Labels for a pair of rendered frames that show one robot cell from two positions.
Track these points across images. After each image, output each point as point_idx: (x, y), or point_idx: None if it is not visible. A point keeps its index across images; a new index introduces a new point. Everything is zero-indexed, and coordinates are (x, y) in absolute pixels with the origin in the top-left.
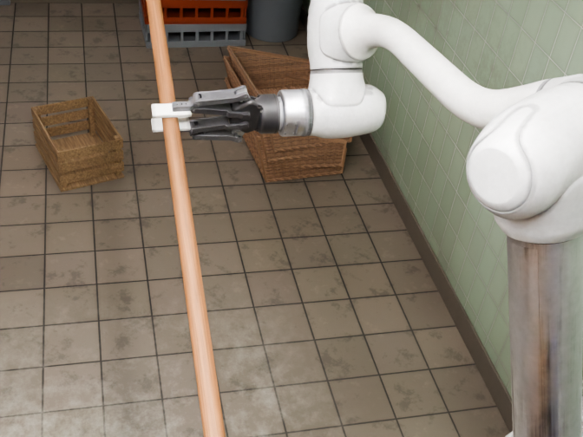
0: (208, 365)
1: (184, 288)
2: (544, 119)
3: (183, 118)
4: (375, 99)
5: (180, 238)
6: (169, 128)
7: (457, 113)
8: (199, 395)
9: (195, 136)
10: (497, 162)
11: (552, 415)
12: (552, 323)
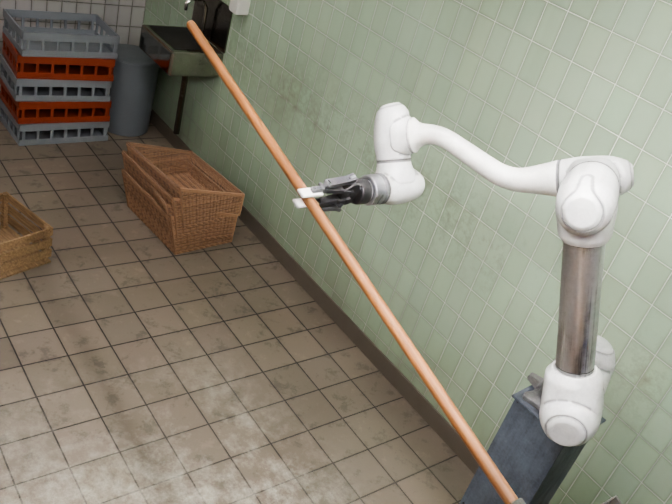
0: (414, 346)
1: (374, 304)
2: (600, 181)
3: None
4: (420, 177)
5: (357, 274)
6: (314, 204)
7: (499, 182)
8: (417, 365)
9: None
10: (584, 205)
11: (588, 345)
12: (593, 291)
